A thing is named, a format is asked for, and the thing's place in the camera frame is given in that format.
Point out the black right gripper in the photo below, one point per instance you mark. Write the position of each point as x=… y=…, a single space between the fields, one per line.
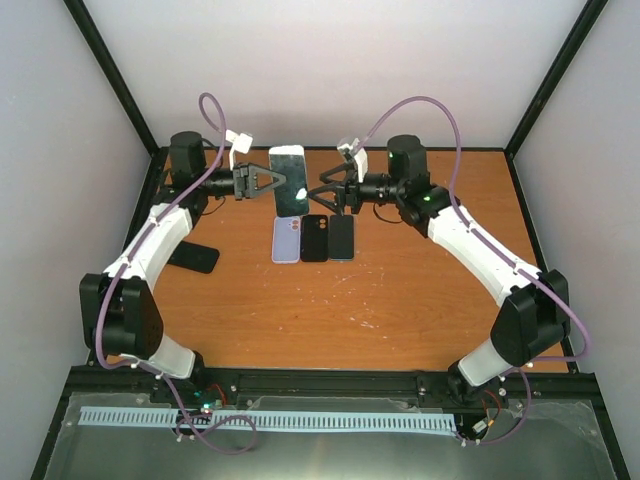
x=340 y=192

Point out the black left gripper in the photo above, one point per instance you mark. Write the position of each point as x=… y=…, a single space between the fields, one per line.
x=244 y=179

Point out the phone with lilac case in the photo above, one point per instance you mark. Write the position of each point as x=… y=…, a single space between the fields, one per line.
x=291 y=195

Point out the teal phone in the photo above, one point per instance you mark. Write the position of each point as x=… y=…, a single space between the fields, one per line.
x=341 y=242

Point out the black phone case with ring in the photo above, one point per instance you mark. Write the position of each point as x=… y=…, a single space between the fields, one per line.
x=314 y=238

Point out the lilac phone case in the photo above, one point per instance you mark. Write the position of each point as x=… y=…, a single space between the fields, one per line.
x=286 y=240

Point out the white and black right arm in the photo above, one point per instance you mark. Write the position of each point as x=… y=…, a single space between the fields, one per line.
x=532 y=304

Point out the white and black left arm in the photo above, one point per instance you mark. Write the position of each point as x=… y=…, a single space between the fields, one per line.
x=121 y=321

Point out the black phone case on table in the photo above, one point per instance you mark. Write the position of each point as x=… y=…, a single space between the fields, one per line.
x=194 y=257

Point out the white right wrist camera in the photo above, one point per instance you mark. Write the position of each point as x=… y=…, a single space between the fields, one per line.
x=353 y=153

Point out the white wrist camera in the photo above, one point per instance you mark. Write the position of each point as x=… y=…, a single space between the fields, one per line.
x=353 y=153
x=239 y=143

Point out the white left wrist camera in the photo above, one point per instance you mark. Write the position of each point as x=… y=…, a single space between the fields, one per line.
x=239 y=143

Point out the black left frame post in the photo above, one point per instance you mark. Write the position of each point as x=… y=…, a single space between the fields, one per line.
x=101 y=53

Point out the black frame post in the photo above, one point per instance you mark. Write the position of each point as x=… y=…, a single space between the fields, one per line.
x=573 y=42
x=101 y=53

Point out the light blue cable duct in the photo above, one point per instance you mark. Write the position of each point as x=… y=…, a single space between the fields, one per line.
x=281 y=421

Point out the black frame rail base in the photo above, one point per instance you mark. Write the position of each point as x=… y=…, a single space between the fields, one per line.
x=236 y=387

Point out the black right frame post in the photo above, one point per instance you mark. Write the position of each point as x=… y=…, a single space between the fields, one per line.
x=573 y=42

